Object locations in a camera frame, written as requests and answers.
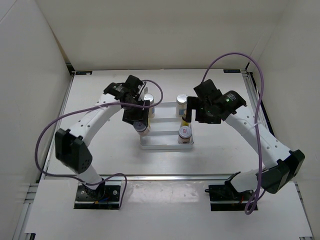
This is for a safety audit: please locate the tall jar silver lid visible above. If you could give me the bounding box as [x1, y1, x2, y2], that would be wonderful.
[144, 93, 155, 119]
[175, 94, 188, 118]

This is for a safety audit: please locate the short jar red label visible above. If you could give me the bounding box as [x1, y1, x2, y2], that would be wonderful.
[133, 121, 150, 137]
[178, 125, 192, 144]

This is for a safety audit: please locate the small yellow bottle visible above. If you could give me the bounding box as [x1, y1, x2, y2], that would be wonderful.
[180, 112, 191, 127]

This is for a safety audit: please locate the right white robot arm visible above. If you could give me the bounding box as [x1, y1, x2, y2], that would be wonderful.
[185, 90, 305, 198]

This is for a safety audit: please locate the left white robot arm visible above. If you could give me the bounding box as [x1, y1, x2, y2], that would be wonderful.
[55, 76, 150, 201]

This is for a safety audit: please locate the white divided tray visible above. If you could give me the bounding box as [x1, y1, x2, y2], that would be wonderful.
[140, 102, 194, 152]

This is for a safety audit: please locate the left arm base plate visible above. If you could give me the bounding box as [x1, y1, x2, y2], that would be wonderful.
[73, 181, 122, 210]

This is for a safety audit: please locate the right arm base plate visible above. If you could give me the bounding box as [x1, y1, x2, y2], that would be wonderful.
[204, 185, 254, 212]

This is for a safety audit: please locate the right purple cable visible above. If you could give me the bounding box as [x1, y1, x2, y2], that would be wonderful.
[201, 52, 267, 216]

